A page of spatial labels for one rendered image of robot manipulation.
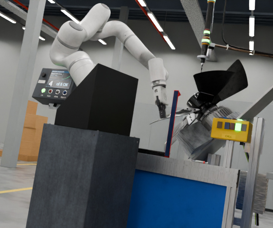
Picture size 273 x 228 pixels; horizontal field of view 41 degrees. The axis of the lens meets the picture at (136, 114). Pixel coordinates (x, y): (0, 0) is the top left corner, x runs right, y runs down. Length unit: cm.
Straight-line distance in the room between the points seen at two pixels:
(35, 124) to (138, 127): 271
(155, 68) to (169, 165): 57
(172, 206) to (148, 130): 775
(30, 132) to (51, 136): 861
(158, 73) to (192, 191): 67
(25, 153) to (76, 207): 874
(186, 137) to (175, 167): 30
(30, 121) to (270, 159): 603
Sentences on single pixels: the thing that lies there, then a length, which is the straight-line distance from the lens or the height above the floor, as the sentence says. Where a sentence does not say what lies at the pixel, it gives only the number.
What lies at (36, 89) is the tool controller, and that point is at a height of 112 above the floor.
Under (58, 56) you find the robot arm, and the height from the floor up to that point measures 125.
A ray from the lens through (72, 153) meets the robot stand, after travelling 148.
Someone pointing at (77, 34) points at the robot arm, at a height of 136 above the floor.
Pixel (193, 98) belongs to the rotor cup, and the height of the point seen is 122.
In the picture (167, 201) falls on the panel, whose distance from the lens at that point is 180.
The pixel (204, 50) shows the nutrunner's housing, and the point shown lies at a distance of 220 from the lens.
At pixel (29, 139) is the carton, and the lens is 1016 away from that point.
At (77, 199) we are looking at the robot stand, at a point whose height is 66.
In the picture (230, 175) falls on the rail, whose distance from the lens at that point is 169.
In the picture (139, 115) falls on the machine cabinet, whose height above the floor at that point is 162.
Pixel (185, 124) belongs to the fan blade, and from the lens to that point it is 228.
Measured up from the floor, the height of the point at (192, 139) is 97.
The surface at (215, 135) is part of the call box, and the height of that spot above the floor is 99.
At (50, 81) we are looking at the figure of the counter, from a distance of 214.
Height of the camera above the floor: 91
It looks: 4 degrees up
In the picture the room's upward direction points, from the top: 9 degrees clockwise
